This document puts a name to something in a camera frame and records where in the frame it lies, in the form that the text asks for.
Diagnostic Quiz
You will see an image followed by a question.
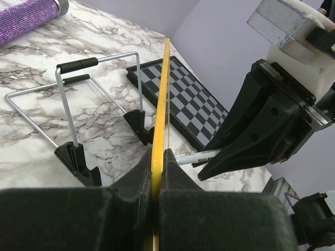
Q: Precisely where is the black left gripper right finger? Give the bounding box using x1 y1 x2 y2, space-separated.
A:
158 149 298 250

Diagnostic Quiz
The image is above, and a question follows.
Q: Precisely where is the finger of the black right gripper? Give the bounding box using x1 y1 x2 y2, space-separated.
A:
192 72 270 168
198 94 297 180

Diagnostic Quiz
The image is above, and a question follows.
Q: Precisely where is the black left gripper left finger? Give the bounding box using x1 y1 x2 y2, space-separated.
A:
1 149 152 250

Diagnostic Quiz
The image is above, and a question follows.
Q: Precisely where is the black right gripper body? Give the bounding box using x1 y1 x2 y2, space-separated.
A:
250 60 331 165

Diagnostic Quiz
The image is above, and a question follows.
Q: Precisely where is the white marker pen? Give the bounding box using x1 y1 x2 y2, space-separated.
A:
176 149 221 165

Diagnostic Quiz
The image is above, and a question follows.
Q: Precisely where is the yellow framed whiteboard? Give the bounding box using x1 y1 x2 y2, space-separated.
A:
151 38 170 250

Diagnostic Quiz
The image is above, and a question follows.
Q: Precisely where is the black white chessboard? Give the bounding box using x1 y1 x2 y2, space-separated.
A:
126 56 228 151

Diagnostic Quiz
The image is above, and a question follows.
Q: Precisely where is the purple glitter microphone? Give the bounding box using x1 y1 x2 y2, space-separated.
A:
1 0 69 45

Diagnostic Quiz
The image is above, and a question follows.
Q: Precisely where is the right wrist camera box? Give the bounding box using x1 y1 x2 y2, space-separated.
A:
247 1 334 100

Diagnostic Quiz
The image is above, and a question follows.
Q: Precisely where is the wire whiteboard stand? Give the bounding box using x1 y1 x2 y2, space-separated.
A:
1 52 146 189

